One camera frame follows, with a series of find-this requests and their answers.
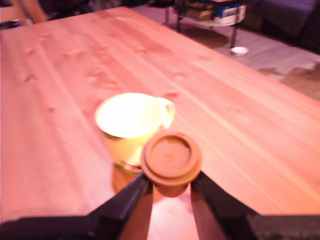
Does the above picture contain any brown coffee capsule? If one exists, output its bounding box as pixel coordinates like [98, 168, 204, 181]
[140, 131, 203, 198]

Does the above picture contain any black coffee table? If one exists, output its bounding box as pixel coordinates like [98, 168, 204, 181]
[164, 0, 248, 48]

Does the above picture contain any yellow cartoon print mug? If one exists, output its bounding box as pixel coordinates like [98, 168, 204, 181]
[94, 92, 176, 175]

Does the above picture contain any brown hide rug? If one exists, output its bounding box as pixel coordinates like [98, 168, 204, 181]
[257, 61, 320, 102]

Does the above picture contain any small white bowl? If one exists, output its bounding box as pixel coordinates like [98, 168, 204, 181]
[230, 46, 250, 57]

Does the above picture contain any dark board game box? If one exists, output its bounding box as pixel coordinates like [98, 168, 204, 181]
[183, 6, 216, 22]

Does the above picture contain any blue box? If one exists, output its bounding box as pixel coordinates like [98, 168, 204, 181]
[215, 2, 241, 19]

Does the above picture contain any dark sofa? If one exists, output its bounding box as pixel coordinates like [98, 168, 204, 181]
[246, 0, 320, 55]

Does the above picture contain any wooden chair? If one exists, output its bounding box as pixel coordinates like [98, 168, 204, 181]
[9, 0, 48, 25]

